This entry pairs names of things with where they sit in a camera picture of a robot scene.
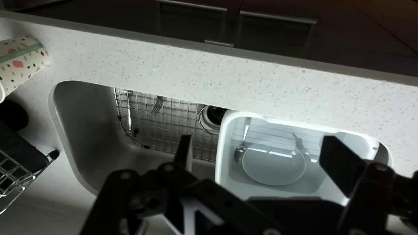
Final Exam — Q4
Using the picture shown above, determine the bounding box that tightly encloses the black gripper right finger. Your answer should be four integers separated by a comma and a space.
319, 134, 372, 199

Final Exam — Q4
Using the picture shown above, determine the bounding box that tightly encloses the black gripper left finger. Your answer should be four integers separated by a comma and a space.
173, 133, 193, 172

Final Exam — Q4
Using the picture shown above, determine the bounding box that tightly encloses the speckled paper cup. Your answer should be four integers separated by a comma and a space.
0, 35, 54, 104

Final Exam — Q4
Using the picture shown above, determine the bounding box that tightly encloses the round white plate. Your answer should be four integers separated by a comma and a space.
241, 142, 308, 187

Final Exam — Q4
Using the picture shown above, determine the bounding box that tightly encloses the round sink drain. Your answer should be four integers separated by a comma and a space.
199, 104, 229, 134

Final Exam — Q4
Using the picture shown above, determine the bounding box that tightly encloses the white plastic wash tub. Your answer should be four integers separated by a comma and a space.
214, 108, 382, 208

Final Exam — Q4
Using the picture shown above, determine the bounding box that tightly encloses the metal spoon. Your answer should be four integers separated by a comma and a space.
233, 116, 255, 163

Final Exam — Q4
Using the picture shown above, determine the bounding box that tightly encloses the undermount kitchen sink basin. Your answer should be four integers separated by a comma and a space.
50, 79, 393, 198

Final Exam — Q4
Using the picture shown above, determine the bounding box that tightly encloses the dark cabinet door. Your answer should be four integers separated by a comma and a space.
237, 9, 318, 52
156, 0, 230, 44

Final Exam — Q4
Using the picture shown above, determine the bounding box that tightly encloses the metal wire sink grid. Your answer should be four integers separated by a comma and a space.
114, 86, 222, 164

